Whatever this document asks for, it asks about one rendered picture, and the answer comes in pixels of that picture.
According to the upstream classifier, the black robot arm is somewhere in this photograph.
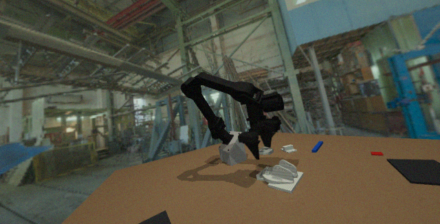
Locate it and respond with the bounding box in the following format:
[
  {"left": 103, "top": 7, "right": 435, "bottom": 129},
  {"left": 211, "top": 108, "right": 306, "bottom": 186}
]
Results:
[{"left": 180, "top": 71, "right": 284, "bottom": 145}]

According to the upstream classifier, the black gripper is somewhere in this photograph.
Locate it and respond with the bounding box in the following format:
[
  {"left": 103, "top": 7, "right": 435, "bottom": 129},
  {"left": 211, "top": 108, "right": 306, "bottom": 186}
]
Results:
[{"left": 238, "top": 113, "right": 276, "bottom": 160}]

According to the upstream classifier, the blue flat bar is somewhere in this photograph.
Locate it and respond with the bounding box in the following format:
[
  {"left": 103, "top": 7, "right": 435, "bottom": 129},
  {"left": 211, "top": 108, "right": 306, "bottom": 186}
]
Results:
[{"left": 312, "top": 141, "right": 323, "bottom": 153}]

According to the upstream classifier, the grey metal gear jaw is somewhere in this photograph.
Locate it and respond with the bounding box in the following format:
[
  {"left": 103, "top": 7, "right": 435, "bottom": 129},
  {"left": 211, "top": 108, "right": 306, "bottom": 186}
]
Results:
[{"left": 263, "top": 165, "right": 294, "bottom": 184}]

